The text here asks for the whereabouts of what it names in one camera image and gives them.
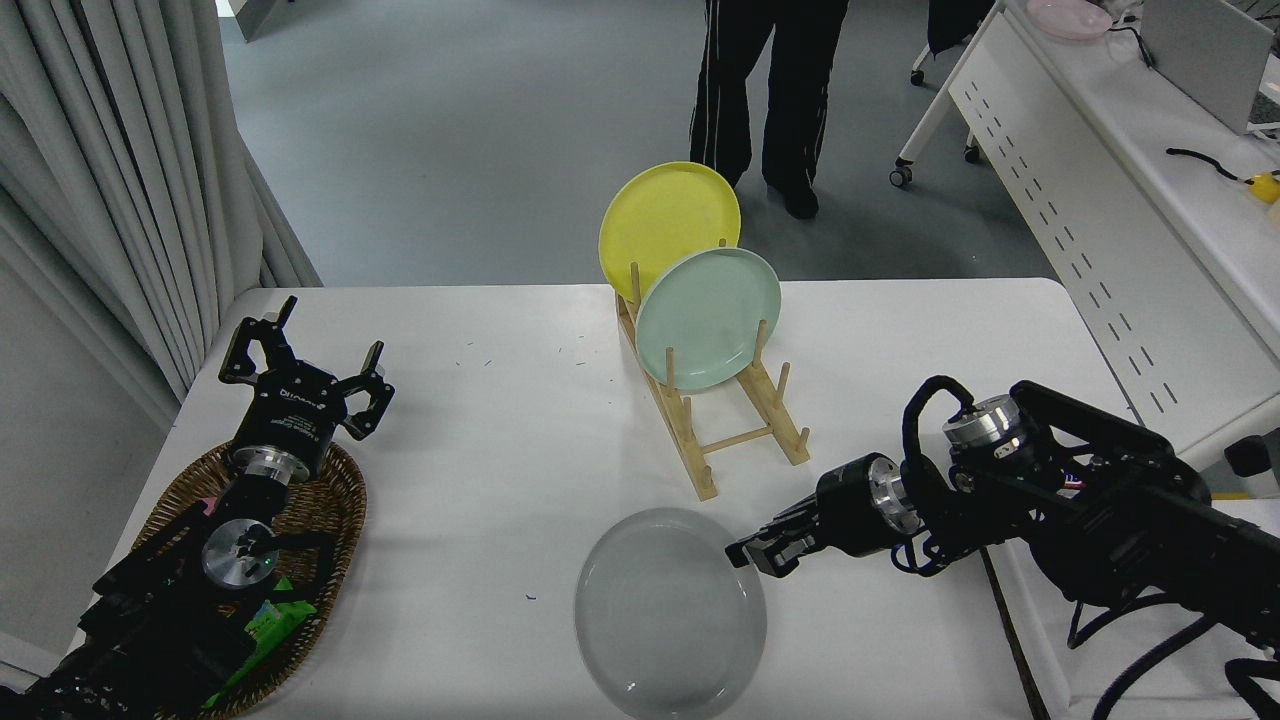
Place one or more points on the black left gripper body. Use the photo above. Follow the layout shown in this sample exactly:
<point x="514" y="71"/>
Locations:
<point x="295" y="415"/>

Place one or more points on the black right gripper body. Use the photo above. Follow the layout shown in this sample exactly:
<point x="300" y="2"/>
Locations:
<point x="850" y="510"/>

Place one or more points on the grey plate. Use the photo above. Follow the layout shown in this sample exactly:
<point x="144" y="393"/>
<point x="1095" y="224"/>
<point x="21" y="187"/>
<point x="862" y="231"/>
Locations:
<point x="665" y="615"/>

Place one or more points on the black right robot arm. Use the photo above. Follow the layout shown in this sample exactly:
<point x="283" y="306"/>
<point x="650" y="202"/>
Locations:
<point x="1120" y="520"/>

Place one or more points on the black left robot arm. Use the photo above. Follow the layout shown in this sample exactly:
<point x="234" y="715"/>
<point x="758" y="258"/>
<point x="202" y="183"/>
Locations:
<point x="170" y="620"/>

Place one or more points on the wooden plate rack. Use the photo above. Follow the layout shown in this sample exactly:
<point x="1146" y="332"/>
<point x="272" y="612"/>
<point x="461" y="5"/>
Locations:
<point x="700" y="470"/>

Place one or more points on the pale green plate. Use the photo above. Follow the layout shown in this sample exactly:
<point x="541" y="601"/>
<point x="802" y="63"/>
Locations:
<point x="710" y="320"/>

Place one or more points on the yellow plate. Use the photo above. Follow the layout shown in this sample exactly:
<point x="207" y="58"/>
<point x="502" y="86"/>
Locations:
<point x="655" y="215"/>

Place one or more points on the pink plate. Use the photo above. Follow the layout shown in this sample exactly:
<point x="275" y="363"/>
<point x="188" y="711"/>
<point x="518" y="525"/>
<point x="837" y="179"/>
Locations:
<point x="1070" y="18"/>

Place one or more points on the brown wicker basket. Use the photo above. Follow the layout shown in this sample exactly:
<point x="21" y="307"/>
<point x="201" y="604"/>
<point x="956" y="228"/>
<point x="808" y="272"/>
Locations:
<point x="335" y="510"/>

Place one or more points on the small pink item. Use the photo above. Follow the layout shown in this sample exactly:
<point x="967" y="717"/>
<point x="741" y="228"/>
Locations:
<point x="210" y="505"/>

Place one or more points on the green snack packet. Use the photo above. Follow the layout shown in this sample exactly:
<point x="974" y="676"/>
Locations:
<point x="270" y="625"/>

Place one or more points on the pale grey curtain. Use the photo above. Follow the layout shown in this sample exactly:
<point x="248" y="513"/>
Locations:
<point x="120" y="170"/>

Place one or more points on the white tray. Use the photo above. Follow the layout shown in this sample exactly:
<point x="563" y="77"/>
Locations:
<point x="1045" y="650"/>

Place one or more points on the white desk with slotted panel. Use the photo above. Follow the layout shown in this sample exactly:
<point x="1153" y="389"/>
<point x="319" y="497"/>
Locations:
<point x="1080" y="180"/>

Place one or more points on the black round object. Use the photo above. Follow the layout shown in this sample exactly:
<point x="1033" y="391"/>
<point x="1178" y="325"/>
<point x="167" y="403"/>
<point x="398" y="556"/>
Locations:
<point x="1250" y="455"/>

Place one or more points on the person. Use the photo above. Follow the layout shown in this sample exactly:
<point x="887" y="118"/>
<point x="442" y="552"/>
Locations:
<point x="790" y="90"/>

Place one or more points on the small yellow object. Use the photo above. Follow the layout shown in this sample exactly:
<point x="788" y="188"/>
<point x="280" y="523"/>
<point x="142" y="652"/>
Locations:
<point x="1266" y="188"/>

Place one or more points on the grey laptop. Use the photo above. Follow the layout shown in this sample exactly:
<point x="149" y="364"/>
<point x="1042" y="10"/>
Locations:
<point x="1205" y="55"/>

